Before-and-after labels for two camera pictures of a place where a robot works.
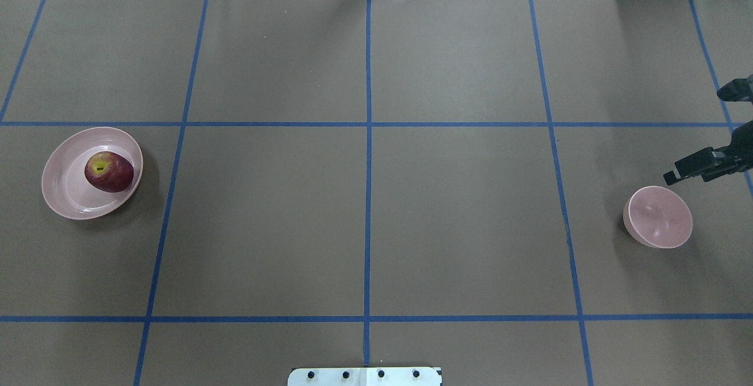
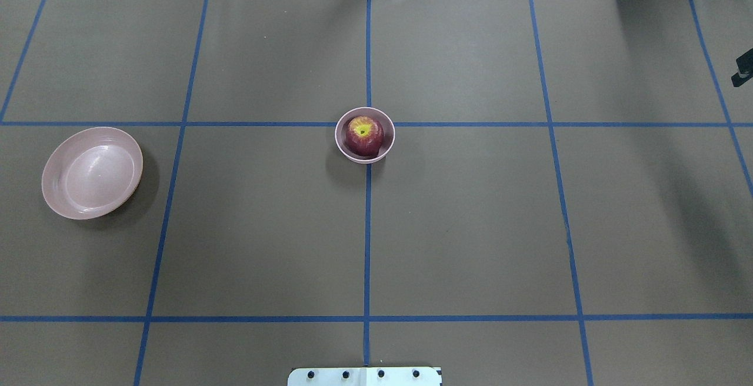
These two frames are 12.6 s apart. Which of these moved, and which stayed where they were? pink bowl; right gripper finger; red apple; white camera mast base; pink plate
Moved: pink bowl; right gripper finger; red apple
Stayed: white camera mast base; pink plate
